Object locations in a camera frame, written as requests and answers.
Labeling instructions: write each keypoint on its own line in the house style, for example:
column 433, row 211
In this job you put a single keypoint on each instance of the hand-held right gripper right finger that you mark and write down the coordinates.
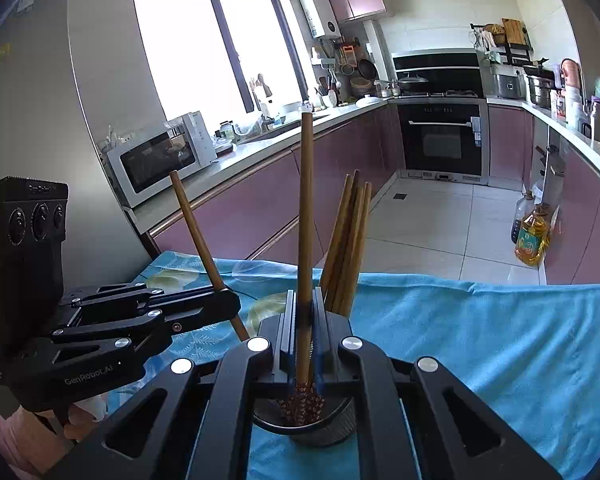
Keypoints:
column 320, row 340

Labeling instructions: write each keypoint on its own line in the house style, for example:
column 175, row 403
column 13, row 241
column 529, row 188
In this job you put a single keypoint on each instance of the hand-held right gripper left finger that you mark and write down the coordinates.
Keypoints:
column 287, row 332

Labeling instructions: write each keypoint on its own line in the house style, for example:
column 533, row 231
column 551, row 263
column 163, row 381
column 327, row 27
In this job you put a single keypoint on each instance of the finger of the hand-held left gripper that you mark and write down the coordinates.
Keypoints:
column 130, row 340
column 200, row 300

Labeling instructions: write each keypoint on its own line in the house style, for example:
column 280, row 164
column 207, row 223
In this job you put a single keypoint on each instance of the single floral-tipped chopstick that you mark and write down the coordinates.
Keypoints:
column 306, row 210
column 195, row 230

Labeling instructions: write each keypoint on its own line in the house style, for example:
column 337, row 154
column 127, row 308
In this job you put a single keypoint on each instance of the set of wooden chopsticks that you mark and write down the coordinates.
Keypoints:
column 347, row 250

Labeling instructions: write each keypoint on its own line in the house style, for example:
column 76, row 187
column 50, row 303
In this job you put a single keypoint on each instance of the black mesh holder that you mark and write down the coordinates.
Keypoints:
column 325, row 437

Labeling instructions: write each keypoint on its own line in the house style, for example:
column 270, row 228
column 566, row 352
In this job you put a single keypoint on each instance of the person's left hand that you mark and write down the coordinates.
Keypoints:
column 30, row 435

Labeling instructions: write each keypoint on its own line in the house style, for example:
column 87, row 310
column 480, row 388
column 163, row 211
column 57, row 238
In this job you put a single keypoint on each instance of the pink base cabinets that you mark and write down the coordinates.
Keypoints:
column 260, row 200

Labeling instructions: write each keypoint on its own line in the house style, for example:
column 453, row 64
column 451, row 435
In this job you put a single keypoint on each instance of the blue floral tablecloth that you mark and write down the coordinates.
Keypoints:
column 455, row 350

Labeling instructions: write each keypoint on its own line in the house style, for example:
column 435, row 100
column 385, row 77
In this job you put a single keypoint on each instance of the white microwave oven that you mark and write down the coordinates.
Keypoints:
column 200, row 140

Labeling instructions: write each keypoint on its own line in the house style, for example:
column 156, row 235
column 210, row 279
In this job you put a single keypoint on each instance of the grey refrigerator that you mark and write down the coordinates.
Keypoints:
column 90, row 85

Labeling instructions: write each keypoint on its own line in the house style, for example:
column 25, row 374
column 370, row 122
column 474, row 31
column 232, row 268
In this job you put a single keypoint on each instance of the large kitchen window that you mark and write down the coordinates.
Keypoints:
column 190, row 50

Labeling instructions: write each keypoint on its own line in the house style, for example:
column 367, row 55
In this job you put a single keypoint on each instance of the black built-in oven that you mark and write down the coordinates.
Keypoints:
column 440, row 142

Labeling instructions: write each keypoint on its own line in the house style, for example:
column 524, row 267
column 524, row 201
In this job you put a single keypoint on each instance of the yellow cooking oil bottle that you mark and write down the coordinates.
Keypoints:
column 532, row 245

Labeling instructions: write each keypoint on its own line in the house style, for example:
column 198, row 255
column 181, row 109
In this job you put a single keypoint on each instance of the clear plastic bottle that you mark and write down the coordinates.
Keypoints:
column 521, row 220

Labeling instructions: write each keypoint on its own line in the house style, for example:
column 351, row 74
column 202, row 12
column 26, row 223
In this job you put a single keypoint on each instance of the wok with lid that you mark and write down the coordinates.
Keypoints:
column 412, row 82

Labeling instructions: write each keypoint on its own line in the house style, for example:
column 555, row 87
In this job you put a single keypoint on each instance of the hanging frying pan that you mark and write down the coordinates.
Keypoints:
column 365, row 68

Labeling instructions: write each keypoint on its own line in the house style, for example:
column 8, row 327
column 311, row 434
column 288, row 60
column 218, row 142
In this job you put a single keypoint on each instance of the black range hood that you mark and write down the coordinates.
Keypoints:
column 435, row 62

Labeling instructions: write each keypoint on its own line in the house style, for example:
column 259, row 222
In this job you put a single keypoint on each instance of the white water heater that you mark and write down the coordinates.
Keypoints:
column 322, row 15

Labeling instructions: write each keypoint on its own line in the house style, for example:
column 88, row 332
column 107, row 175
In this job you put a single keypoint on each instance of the silver rice cooker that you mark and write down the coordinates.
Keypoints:
column 510, row 86

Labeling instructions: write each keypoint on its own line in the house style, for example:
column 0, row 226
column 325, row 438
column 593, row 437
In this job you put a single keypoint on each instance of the steel stock pot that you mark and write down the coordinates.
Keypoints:
column 540, row 91

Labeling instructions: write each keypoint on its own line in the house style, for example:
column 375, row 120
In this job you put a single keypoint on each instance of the wooden cutting board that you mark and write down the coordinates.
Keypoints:
column 511, row 31

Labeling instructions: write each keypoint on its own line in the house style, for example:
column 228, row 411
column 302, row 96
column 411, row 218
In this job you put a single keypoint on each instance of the pink kettle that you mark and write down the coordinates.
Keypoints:
column 572, row 72

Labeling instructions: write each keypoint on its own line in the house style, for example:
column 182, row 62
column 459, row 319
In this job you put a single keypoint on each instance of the black wall rack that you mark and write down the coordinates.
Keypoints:
column 515, row 52

